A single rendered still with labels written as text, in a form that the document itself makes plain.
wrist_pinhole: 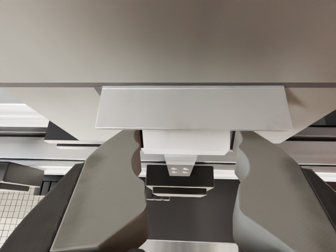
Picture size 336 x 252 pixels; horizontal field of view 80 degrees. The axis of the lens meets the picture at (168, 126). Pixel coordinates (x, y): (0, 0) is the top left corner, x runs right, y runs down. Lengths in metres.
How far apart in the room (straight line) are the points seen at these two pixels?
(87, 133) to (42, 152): 0.34
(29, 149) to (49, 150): 0.04
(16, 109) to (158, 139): 0.15
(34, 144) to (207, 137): 0.43
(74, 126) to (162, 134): 0.07
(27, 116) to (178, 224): 0.54
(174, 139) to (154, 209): 0.54
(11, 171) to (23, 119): 0.23
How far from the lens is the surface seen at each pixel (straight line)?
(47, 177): 0.68
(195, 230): 0.70
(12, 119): 0.28
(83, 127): 0.17
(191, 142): 0.17
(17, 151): 0.55
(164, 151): 0.21
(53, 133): 0.22
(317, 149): 0.51
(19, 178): 0.51
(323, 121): 0.72
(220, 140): 0.17
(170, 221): 0.69
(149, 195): 0.57
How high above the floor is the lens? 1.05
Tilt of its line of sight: 21 degrees down
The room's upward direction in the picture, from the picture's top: 178 degrees counter-clockwise
